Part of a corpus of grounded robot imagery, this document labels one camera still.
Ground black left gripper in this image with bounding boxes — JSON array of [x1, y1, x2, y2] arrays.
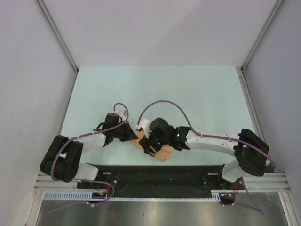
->
[[112, 121, 137, 142]]

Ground orange cloth napkin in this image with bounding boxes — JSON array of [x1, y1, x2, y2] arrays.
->
[[131, 130, 173, 162]]

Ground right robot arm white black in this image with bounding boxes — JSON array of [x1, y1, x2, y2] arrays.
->
[[136, 118, 269, 189]]

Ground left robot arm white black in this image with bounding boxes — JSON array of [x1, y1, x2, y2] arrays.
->
[[40, 112, 138, 188]]

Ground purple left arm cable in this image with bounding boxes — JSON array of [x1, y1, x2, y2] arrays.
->
[[46, 102, 130, 214]]

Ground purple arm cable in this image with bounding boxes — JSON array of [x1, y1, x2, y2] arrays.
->
[[137, 100, 277, 215], [46, 102, 130, 214]]

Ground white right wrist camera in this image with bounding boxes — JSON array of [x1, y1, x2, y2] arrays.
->
[[136, 119, 151, 138]]

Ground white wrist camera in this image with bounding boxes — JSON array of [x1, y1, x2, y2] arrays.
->
[[116, 110, 128, 121], [136, 119, 151, 138]]

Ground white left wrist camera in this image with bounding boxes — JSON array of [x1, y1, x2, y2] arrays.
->
[[116, 110, 128, 121]]

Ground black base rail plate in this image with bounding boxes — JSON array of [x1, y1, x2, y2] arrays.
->
[[77, 165, 243, 199]]

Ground white slotted cable duct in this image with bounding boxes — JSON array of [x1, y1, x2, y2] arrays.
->
[[43, 189, 222, 202]]

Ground front aluminium cross rail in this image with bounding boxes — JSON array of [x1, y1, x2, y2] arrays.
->
[[34, 173, 78, 191]]

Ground aluminium side rail extrusion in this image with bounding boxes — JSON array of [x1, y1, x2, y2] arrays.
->
[[239, 68, 272, 167]]

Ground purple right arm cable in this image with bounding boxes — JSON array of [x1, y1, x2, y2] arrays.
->
[[137, 100, 277, 215]]

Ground left aluminium frame post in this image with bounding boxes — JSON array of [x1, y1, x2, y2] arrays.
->
[[35, 0, 79, 73]]

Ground aluminium frame post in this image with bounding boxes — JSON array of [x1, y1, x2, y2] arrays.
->
[[35, 0, 79, 73], [240, 0, 285, 71]]

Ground right aluminium frame post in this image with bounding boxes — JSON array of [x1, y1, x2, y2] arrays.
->
[[240, 0, 285, 71]]

